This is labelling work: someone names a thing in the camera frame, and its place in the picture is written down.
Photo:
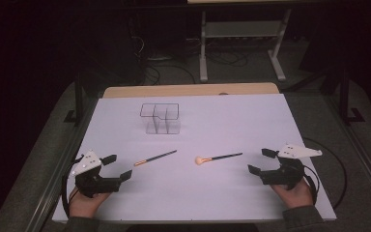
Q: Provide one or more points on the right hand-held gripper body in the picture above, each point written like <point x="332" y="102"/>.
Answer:
<point x="286" y="174"/>

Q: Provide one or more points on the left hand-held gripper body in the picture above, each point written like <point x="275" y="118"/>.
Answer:
<point x="90" y="183"/>

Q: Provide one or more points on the thin makeup brush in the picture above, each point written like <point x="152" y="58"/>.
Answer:
<point x="154" y="158"/>

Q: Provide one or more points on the fluffy makeup brush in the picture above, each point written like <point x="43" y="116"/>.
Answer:
<point x="200" y="160"/>

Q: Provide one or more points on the clear acrylic organizer box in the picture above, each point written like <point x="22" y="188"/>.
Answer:
<point x="161" y="124"/>

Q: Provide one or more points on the person's left hand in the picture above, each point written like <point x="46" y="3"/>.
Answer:
<point x="83" y="206"/>

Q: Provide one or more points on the person's right hand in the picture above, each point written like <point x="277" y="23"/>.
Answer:
<point x="296" y="198"/>

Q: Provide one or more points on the black metal stand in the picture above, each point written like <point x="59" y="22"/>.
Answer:
<point x="78" y="96"/>
<point x="344" y="96"/>

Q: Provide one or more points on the aluminium rail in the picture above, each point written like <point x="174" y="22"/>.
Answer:
<point x="364" y="154"/>
<point x="54" y="183"/>

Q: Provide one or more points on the white metal desk frame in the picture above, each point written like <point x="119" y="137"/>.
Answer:
<point x="203" y="48"/>

